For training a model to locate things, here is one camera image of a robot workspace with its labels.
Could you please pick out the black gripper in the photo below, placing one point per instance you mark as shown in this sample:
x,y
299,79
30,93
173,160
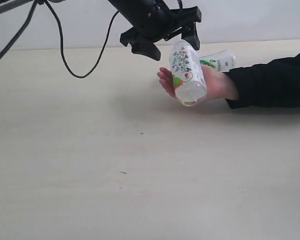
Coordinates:
x,y
152,21

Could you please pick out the clear bottle floral label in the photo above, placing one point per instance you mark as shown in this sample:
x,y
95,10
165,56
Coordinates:
x,y
187,75

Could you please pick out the white bottle green label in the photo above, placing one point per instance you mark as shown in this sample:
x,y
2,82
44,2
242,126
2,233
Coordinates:
x,y
222,61

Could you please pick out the black sleeved forearm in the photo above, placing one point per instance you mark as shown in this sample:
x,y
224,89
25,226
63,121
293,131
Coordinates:
x,y
272,85

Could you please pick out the person's open hand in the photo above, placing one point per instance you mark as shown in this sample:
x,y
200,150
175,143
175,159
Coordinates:
x,y
219,85

